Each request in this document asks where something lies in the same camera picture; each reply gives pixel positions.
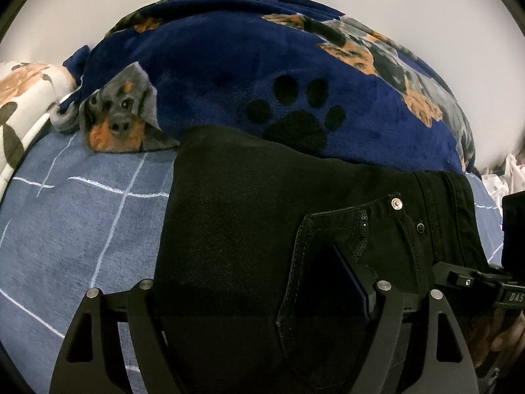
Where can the black pants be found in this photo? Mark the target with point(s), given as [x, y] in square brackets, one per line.
[255, 256]

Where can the navy dog print blanket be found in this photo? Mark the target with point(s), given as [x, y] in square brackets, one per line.
[293, 72]

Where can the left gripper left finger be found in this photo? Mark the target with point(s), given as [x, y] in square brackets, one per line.
[91, 358]

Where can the blue grid bed sheet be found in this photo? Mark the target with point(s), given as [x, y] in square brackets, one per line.
[71, 219]

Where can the floral white pillow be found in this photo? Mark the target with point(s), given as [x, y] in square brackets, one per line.
[28, 92]

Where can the white patterned crumpled cloth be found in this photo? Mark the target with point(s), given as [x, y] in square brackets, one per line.
[505, 179]

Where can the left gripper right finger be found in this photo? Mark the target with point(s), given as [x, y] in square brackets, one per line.
[417, 345]

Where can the person's right hand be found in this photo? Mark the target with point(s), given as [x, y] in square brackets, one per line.
[489, 335]

